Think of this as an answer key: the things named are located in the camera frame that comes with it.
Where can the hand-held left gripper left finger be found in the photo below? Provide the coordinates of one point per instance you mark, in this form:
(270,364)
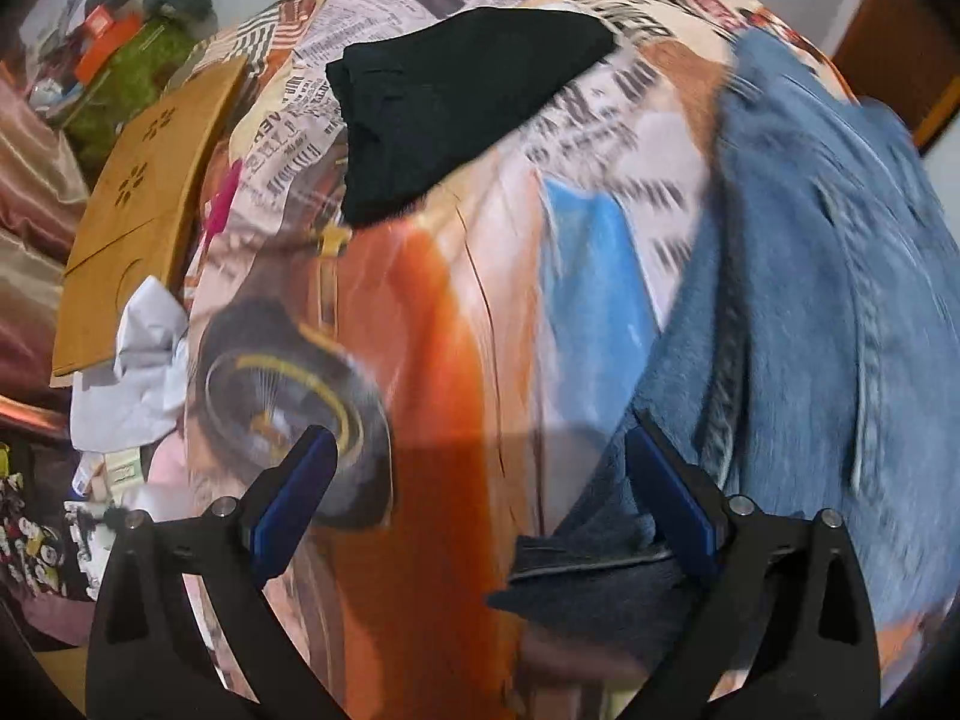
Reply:
(296,495)

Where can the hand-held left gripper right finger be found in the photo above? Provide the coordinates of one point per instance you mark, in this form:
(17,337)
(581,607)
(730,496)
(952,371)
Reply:
(675,502)

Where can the blue denim pants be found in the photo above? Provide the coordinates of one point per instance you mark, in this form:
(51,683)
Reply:
(825,315)

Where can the white crumpled cloth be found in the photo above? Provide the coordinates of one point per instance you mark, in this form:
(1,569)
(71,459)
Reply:
(135,367)

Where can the newspaper print bed cover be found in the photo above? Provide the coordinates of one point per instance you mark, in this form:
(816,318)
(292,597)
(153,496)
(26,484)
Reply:
(420,315)

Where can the dark cartoon print fabric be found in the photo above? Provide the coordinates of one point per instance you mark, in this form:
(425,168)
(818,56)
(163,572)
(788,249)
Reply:
(37,532)

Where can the wooden lap table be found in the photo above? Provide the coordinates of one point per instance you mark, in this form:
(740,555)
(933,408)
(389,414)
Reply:
(142,202)

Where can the striped pink curtain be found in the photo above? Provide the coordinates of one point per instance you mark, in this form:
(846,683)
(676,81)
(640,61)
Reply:
(30,240)

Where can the black folded garment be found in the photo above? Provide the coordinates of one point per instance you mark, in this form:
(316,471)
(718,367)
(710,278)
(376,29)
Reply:
(450,105)

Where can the green fabric storage box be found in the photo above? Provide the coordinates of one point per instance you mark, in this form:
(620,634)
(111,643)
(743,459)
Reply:
(127,82)

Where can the orange box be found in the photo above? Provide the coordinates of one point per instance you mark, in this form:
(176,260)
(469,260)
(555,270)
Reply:
(105,41)

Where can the brown wooden door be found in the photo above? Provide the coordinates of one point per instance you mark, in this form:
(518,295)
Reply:
(892,52)

